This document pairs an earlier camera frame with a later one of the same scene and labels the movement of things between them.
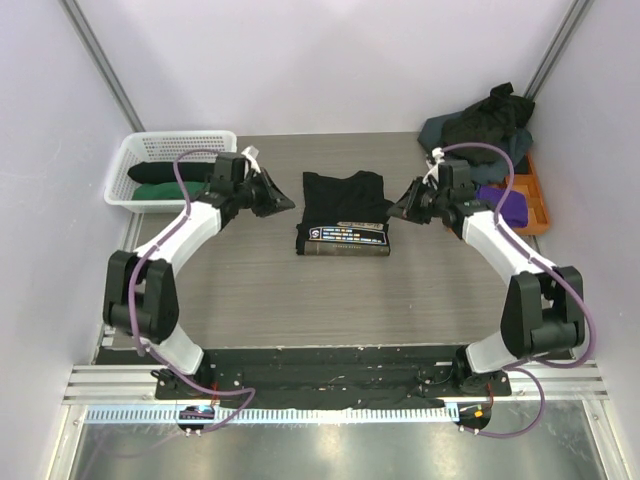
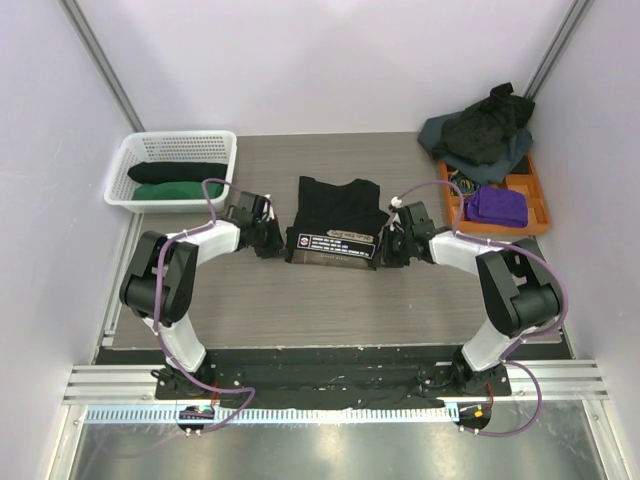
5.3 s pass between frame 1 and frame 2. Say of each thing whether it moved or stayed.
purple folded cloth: stayed
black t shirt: moved
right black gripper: moved
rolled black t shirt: stayed
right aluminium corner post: stayed
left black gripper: moved
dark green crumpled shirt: stayed
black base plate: stayed
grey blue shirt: stayed
